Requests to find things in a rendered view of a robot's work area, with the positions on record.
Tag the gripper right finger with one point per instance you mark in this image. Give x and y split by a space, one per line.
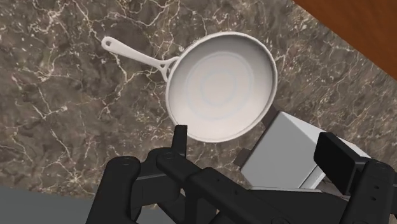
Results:
356 173

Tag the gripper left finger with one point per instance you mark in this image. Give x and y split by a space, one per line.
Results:
173 178

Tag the white box with black feet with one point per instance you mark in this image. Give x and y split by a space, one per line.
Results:
283 155

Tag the white frying pan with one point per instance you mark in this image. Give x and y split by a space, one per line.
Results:
220 86

